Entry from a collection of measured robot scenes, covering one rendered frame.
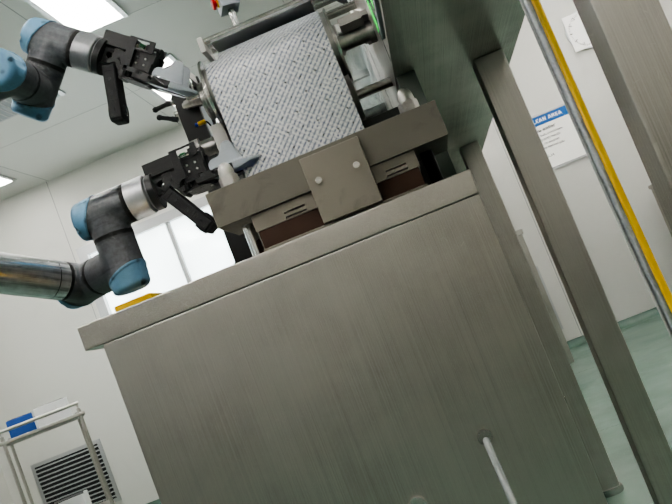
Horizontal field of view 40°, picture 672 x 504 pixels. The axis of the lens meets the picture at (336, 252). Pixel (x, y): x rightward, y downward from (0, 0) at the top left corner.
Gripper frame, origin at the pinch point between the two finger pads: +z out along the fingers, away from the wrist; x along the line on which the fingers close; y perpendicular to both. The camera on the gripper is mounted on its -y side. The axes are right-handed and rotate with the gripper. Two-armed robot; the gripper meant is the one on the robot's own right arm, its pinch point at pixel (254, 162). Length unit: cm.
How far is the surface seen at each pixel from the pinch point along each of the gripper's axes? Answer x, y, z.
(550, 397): -26, -55, 32
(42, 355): 556, 38, -293
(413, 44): -14.5, 5.0, 33.7
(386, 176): -19.0, -14.4, 21.4
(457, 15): -20.4, 5.0, 41.4
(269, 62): -0.2, 16.2, 9.3
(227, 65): 0.5, 19.0, 1.8
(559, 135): 555, 46, 157
